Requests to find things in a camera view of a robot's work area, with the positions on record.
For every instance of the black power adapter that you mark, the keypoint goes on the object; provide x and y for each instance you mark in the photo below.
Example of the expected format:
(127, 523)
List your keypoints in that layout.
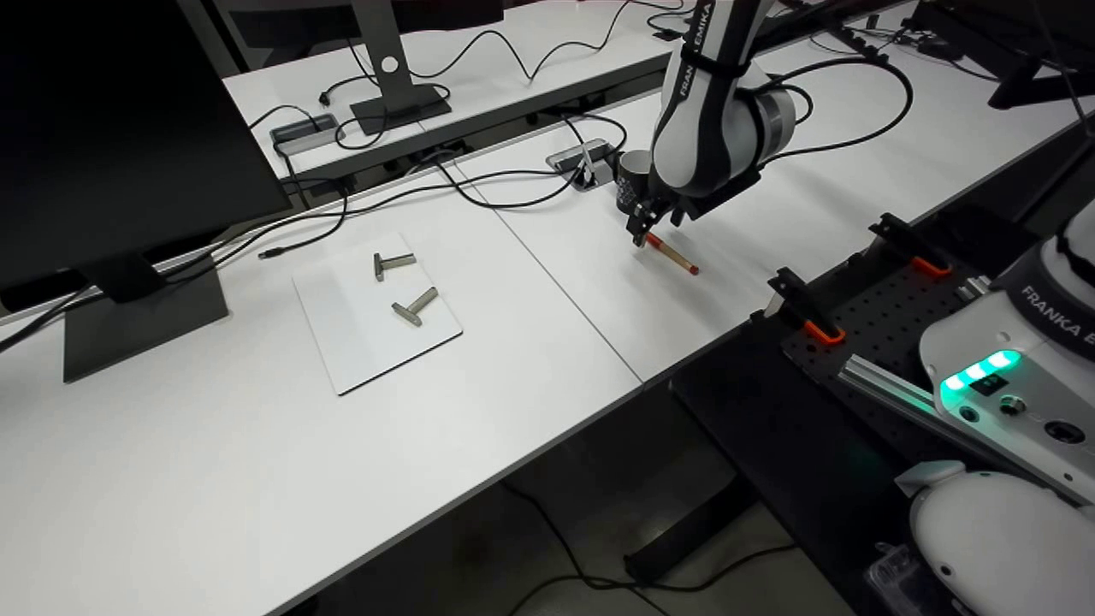
(303, 132)

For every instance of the grey T-shaped metal piece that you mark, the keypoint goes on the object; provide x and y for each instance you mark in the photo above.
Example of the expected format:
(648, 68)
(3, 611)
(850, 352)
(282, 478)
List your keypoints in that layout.
(393, 263)
(415, 304)

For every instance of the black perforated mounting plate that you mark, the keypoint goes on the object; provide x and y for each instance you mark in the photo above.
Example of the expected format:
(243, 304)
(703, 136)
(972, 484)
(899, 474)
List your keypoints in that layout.
(892, 311)

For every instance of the black table foot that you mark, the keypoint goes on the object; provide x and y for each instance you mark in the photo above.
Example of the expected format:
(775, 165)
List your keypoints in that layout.
(686, 530)

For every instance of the black orange clamp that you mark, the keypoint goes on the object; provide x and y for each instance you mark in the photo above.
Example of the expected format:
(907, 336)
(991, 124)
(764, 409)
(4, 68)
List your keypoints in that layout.
(804, 310)
(912, 244)

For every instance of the white rounded cover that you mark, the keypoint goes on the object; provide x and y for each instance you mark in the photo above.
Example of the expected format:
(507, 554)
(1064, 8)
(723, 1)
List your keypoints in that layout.
(1005, 547)

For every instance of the aluminium rail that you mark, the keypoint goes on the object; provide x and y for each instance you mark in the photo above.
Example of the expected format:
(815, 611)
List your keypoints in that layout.
(903, 387)

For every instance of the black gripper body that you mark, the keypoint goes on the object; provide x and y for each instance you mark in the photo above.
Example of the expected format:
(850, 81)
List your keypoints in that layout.
(653, 194)

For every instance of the black patterned mug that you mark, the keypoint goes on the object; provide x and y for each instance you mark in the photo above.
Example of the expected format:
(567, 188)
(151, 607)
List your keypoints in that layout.
(631, 171)

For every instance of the black computer monitor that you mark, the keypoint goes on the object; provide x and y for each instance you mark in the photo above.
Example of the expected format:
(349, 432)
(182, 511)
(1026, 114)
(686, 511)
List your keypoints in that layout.
(114, 137)

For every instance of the black equipment stand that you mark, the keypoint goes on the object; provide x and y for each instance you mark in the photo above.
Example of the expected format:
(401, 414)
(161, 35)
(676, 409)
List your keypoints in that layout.
(1029, 68)

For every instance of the red capped tan marker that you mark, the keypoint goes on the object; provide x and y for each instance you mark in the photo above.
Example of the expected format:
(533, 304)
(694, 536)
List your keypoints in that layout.
(676, 257)

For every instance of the metal desk outlet box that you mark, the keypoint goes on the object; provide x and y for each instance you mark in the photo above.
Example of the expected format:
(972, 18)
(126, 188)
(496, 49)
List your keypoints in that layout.
(571, 156)

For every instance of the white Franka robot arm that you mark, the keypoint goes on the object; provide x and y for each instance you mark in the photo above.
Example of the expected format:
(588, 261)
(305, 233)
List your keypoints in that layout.
(720, 114)

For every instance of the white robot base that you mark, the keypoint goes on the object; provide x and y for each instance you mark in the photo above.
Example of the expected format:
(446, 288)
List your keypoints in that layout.
(1029, 363)

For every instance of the silver monitor stand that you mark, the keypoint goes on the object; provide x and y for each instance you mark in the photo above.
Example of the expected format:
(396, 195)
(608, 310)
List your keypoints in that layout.
(396, 96)

